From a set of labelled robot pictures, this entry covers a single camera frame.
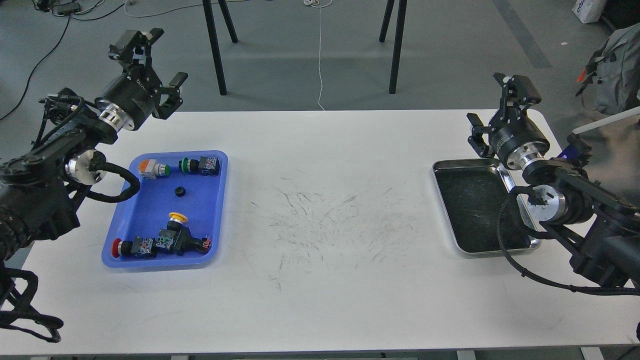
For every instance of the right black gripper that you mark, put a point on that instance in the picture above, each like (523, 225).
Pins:
(513, 137)

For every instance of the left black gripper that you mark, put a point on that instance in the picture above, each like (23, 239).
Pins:
(133, 96)

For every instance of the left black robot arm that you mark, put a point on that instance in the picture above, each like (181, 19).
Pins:
(42, 190)

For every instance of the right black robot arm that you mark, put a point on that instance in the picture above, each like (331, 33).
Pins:
(558, 201)

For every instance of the steel metal tray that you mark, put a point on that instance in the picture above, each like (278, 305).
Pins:
(472, 192)

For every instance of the left black stand legs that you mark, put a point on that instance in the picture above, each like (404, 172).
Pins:
(211, 30)

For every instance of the black stand legs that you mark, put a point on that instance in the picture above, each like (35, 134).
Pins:
(211, 30)
(398, 38)

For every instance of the grey backpack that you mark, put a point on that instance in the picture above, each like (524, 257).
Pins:
(613, 71)

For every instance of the white office chair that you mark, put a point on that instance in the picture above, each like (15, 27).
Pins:
(606, 121)

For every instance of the right black stand legs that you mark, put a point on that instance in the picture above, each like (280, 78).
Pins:
(398, 38)

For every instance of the blue plastic tray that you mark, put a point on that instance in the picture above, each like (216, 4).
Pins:
(148, 211)

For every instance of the yellow mushroom push button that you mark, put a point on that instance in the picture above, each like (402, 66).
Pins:
(175, 236)

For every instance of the orange push button switch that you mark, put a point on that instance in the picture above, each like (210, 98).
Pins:
(152, 169)

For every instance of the green push button switch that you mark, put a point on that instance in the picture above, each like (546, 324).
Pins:
(204, 165)

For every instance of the red push button switch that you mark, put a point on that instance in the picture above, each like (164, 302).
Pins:
(149, 247)

